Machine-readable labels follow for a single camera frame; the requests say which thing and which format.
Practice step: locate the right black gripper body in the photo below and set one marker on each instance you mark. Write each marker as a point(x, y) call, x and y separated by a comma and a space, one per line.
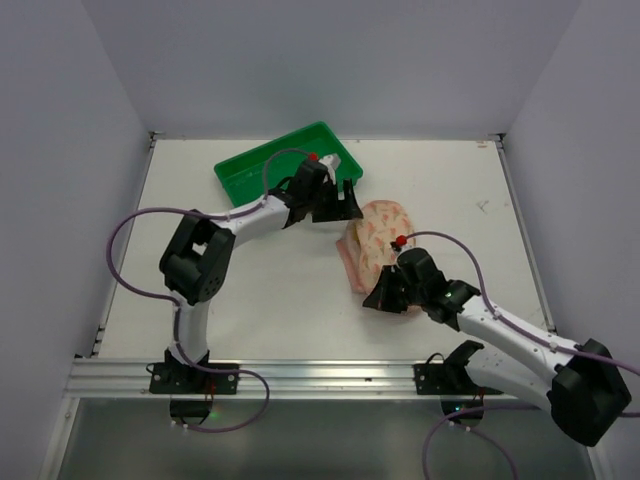
point(396, 286)

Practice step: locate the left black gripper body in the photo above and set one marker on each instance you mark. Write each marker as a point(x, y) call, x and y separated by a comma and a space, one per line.
point(329, 195)

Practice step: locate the peach patterned mesh laundry bag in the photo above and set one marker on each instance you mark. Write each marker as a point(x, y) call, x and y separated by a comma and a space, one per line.
point(365, 246)

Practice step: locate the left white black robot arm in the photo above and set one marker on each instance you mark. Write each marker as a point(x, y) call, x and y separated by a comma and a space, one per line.
point(196, 261)

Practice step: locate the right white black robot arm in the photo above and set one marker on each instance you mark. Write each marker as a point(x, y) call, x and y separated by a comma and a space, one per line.
point(579, 385)

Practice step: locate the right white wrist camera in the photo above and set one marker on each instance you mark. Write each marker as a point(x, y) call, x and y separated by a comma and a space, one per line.
point(402, 244)

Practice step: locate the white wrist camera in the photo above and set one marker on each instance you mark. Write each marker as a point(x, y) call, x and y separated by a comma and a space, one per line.
point(402, 244)
point(332, 163)

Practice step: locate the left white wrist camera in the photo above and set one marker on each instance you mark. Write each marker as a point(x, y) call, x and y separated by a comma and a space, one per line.
point(332, 163)

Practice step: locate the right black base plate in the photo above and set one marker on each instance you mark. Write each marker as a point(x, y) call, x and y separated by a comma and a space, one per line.
point(439, 375)

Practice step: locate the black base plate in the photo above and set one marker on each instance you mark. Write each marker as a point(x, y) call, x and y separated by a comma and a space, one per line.
point(169, 378)
point(439, 375)

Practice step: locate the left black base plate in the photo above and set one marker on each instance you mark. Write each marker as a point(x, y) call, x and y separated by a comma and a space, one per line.
point(169, 378)

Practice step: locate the aluminium mounting rail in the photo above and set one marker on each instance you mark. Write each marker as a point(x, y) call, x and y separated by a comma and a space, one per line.
point(292, 380)

